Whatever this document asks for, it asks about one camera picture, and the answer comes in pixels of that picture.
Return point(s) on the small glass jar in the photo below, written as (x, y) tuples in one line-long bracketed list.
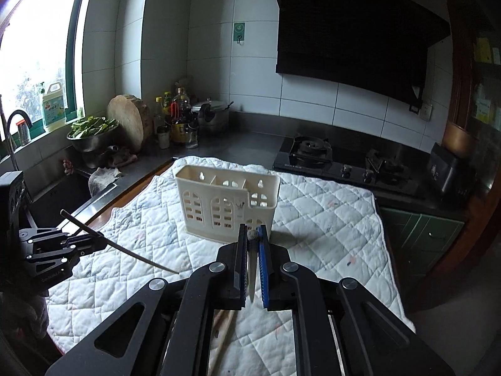
[(192, 141)]

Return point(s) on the white plastic utensil caddy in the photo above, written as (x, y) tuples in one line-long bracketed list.
[(215, 201)]

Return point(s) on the yellow capped oil bottle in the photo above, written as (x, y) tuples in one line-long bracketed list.
[(158, 118)]

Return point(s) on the black range hood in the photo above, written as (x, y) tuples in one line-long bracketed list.
[(377, 45)]

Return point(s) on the black box appliance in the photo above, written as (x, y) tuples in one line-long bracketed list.
[(451, 174)]

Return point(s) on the black gas stove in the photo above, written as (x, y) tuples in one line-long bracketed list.
[(317, 157)]

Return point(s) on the grey dish rag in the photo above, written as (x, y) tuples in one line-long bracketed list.
[(101, 179)]

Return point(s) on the small white cup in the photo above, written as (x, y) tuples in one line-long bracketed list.
[(163, 136)]

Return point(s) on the steel pressure cooker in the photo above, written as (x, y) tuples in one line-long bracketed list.
[(212, 115)]

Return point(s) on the white detergent jug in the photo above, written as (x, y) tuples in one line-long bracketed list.
[(53, 102)]

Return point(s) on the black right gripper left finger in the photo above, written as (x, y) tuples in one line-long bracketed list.
[(232, 283)]

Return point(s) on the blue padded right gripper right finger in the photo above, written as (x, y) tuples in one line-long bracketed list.
[(275, 291)]

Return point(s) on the white wall socket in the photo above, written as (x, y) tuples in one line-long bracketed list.
[(426, 111)]

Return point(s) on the steel bowl of greens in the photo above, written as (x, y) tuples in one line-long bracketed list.
[(90, 133)]

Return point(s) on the dark soy sauce bottle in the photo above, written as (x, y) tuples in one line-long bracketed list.
[(181, 114)]

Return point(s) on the green wall hook sticker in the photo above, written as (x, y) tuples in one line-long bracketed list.
[(239, 33)]

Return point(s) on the wooden chopstick under gripper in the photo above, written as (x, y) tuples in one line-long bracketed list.
[(222, 327)]

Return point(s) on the dark wooden chopstick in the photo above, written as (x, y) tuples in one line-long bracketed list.
[(111, 243)]

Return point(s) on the green cabinet drawer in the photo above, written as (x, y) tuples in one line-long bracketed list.
[(419, 240)]

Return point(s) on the round wooden cutting board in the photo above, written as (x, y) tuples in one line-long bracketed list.
[(134, 118)]

